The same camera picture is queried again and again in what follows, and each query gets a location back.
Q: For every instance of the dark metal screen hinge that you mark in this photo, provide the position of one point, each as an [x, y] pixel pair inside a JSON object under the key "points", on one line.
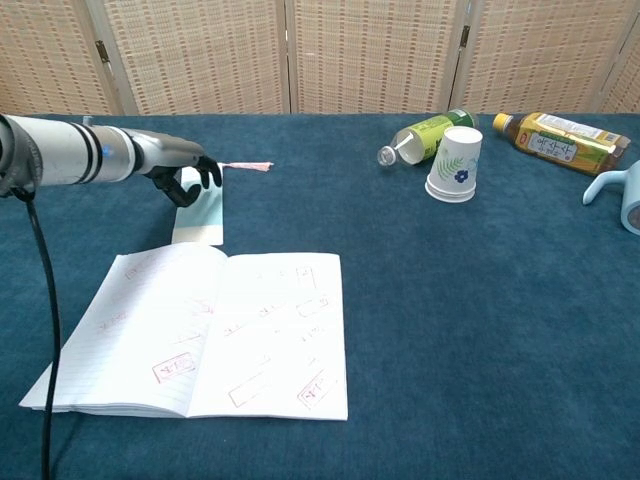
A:
{"points": [[102, 51], [465, 36]]}

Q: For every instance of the white notebook with orange spine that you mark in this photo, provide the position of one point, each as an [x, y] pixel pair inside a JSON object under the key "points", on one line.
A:
{"points": [[150, 325]]}

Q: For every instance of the yellow label tea bottle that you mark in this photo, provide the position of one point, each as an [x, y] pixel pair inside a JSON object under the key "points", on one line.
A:
{"points": [[560, 142]]}

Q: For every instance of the blue bookmark with pink tassel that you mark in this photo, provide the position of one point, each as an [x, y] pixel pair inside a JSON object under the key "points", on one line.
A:
{"points": [[200, 232]]}

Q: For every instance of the green label plastic bottle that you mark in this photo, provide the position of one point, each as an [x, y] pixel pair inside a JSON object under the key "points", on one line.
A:
{"points": [[430, 131]]}

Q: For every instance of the teal table cloth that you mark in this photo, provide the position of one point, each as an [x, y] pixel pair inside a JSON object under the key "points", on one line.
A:
{"points": [[450, 325]]}

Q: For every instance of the floral white paper cup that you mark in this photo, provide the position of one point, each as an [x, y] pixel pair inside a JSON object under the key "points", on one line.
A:
{"points": [[455, 165]]}

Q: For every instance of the light blue plastic mug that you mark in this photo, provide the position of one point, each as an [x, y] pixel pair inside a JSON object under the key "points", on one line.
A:
{"points": [[632, 195]]}

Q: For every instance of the woven bamboo folding screen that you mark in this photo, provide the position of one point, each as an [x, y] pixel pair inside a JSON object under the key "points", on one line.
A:
{"points": [[200, 50]]}

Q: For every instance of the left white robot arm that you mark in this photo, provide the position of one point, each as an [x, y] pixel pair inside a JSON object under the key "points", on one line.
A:
{"points": [[60, 150]]}

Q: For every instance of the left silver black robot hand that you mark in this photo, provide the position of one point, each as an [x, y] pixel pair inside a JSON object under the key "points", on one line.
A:
{"points": [[170, 147]]}

